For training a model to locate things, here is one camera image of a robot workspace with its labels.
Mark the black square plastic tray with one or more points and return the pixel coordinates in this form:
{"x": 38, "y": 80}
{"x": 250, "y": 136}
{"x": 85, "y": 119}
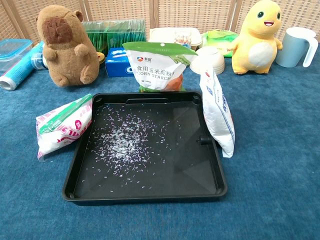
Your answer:
{"x": 190, "y": 175}

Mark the pink white seasoning bag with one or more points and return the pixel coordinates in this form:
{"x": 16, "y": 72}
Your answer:
{"x": 62, "y": 125}

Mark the woven bamboo folding screen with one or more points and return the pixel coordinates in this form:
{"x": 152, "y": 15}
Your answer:
{"x": 175, "y": 12}

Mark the beige lidded lunch box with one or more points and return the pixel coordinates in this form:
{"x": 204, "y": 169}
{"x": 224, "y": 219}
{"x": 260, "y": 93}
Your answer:
{"x": 162, "y": 35}

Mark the clear box green sachets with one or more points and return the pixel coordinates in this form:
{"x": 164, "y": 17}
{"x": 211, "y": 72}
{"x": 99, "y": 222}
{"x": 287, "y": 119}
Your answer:
{"x": 115, "y": 35}

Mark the yellow dinosaur plush toy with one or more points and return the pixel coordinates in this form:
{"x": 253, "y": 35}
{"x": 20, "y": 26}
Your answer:
{"x": 260, "y": 52}

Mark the beige upturned bowl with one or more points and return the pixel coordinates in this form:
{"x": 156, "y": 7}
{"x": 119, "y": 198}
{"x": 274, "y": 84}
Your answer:
{"x": 210, "y": 58}

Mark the small translucent jar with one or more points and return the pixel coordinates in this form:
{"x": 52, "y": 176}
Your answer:
{"x": 38, "y": 61}

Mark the scattered white crystals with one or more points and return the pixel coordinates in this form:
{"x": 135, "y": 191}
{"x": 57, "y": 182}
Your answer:
{"x": 122, "y": 140}

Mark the brown capybara plush toy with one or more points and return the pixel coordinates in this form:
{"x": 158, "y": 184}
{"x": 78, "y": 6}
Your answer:
{"x": 67, "y": 57}

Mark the blue cling film roll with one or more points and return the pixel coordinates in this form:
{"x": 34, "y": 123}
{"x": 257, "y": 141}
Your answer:
{"x": 17, "y": 72}

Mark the green wet wipes pack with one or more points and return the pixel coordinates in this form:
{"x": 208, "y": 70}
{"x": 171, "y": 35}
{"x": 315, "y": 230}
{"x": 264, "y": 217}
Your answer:
{"x": 220, "y": 40}

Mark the blue table cloth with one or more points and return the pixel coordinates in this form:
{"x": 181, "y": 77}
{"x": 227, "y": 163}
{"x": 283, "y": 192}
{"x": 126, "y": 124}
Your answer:
{"x": 262, "y": 150}

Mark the clear container blue lid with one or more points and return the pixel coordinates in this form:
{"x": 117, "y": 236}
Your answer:
{"x": 12, "y": 50}

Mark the white bag blue print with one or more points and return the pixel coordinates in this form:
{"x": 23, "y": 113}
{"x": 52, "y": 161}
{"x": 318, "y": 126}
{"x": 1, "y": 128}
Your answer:
{"x": 220, "y": 117}

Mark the green white packet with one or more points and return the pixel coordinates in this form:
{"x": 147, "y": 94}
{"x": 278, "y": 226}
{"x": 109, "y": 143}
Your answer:
{"x": 155, "y": 67}

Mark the blue Oreo cookie box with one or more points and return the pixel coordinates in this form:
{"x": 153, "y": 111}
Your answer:
{"x": 116, "y": 62}

